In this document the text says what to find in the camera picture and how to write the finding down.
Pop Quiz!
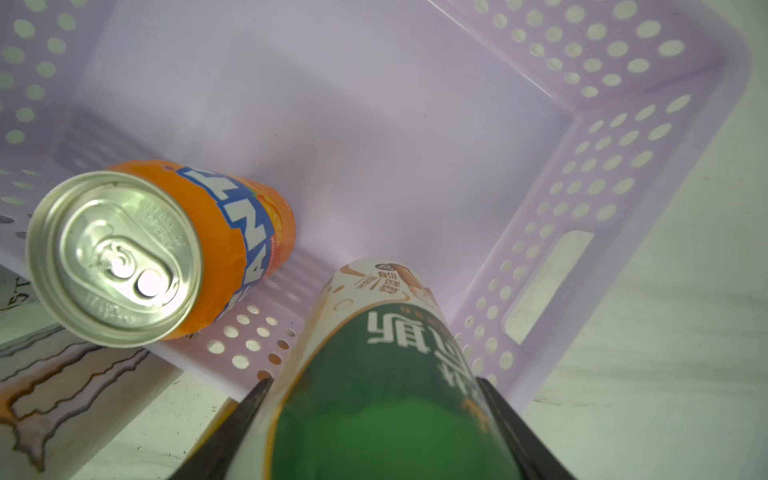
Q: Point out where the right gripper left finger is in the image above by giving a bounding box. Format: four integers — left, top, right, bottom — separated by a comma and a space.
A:
170, 378, 274, 480

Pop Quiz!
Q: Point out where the orange fanta can front middle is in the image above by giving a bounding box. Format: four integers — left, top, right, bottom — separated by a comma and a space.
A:
25, 160, 296, 348

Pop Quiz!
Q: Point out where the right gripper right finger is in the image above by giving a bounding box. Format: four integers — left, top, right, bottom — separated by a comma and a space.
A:
476, 377, 575, 480

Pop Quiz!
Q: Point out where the purple plastic basket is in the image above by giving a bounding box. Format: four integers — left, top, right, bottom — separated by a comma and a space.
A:
1, 1, 751, 409

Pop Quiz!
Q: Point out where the silver slim can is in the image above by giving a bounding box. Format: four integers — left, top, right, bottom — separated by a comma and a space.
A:
0, 266, 184, 480

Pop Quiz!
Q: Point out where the green brown can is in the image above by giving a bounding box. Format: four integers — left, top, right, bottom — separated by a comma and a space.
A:
227, 259, 524, 479

